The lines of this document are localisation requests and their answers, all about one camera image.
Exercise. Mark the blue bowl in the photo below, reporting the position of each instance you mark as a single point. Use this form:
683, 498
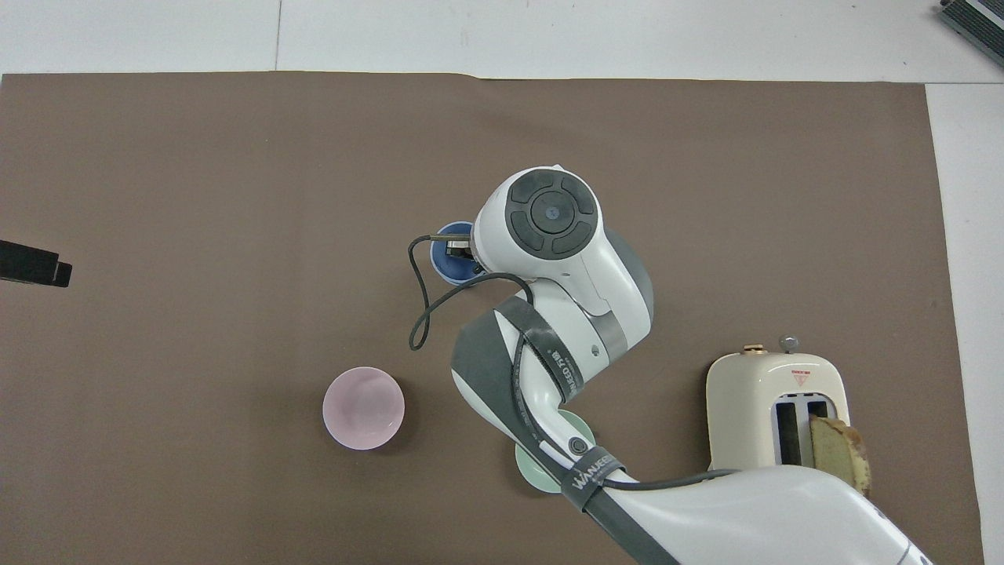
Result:
444, 271

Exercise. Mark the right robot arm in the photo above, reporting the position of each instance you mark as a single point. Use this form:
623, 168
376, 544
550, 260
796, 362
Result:
596, 267

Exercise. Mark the pink bowl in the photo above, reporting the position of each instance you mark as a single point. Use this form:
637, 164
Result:
363, 408

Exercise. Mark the light green plate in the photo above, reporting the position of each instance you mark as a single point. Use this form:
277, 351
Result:
536, 475

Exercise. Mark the cream toaster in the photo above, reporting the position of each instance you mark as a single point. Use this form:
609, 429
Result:
741, 408

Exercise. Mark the bread slice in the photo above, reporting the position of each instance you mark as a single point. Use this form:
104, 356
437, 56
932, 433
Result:
839, 451

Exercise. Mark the grey ribbed box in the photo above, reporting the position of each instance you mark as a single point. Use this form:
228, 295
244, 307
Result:
976, 17

